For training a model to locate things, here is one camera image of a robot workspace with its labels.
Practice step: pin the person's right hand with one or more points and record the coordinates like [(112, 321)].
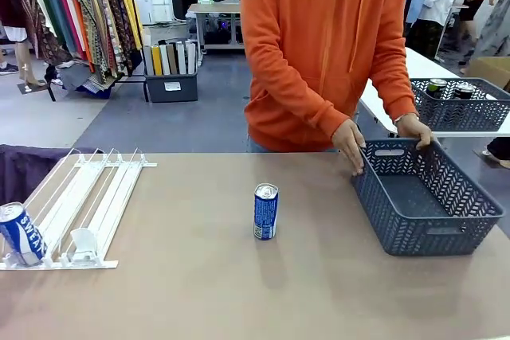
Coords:
[(350, 145)]

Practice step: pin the person's left hand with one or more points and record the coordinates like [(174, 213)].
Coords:
[(418, 131)]

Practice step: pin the blue-grey perforated plastic basket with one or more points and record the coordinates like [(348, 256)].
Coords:
[(418, 236)]

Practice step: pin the slim blue drink can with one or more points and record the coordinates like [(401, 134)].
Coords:
[(266, 212)]

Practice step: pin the person's left forearm orange sleeve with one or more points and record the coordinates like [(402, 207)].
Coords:
[(394, 85)]

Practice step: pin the person's right forearm orange sleeve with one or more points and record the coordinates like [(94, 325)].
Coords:
[(299, 93)]

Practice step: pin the white dispenser pusher plate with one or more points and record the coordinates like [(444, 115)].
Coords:
[(84, 242)]

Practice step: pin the dark grey perforated basket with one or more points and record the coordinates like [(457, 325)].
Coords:
[(458, 115)]

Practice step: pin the black and green drink can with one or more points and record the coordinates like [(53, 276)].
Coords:
[(436, 88)]

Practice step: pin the white folding table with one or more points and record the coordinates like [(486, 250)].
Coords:
[(422, 65)]

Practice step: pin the bystander's leg and shoe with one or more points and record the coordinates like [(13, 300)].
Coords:
[(498, 151)]

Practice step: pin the brown cardboard box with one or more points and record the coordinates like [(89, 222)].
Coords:
[(492, 71)]

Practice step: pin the person in orange hoodie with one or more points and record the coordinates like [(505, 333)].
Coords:
[(311, 37)]

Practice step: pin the white fabric roll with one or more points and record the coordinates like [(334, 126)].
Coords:
[(191, 57), (164, 59)]

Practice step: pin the grey plastic storage bin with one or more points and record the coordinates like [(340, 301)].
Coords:
[(171, 87)]

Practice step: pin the light grey fabric roll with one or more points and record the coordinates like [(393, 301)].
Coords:
[(181, 58)]

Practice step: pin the metal robot workbench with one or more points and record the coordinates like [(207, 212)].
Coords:
[(215, 7)]

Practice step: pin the tan fabric roll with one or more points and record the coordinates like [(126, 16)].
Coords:
[(172, 59)]

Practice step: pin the yellow fabric roll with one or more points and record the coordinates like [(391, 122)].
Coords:
[(156, 60)]

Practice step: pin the white air purifier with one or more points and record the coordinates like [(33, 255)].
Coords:
[(143, 7)]

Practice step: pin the yellow hanging garment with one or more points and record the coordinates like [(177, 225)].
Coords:
[(127, 1)]

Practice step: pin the clothes rack with colourful garments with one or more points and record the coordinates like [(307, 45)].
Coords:
[(87, 17)]

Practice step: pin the dark purple cloth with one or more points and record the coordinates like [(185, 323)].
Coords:
[(24, 173)]

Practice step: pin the blue Pocari Sweat can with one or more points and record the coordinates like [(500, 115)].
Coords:
[(24, 236)]

